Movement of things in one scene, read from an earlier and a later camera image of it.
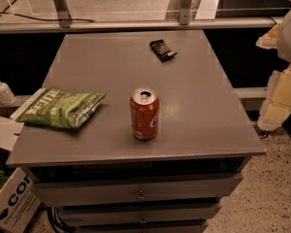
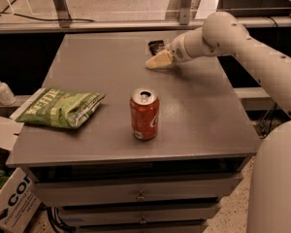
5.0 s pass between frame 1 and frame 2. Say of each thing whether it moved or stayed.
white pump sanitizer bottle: stayed
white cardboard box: stayed
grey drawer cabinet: stayed
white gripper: moved
